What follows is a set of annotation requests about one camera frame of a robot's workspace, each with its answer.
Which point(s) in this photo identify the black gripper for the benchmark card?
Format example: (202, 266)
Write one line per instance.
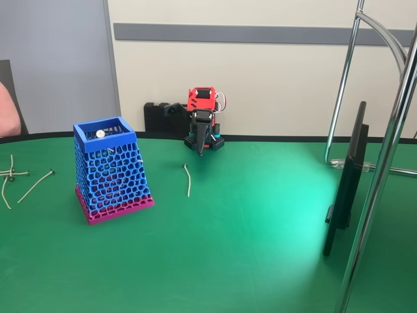
(199, 128)

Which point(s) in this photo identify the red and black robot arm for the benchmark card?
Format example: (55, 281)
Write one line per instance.
(195, 101)

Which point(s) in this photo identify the blue and magenta lattice basket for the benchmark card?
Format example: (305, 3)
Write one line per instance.
(107, 142)

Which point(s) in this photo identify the black ribbed box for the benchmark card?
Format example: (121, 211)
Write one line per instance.
(154, 117)

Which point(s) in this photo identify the green table cloth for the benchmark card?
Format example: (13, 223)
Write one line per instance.
(228, 244)

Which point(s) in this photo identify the clear plastic clip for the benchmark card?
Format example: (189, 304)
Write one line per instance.
(339, 163)

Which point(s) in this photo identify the black LED light panel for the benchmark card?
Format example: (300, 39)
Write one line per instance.
(345, 195)

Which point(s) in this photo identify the thick chrome pole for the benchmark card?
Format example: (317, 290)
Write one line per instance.
(373, 202)

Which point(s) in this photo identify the person's arm in pink sleeve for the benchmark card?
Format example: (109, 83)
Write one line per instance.
(6, 111)

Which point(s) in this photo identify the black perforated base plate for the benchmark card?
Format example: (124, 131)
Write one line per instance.
(218, 144)

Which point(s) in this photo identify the grey wall rail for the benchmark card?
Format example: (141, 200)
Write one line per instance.
(228, 34)

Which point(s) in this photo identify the chrome tube stand frame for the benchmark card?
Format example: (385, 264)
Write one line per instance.
(342, 81)

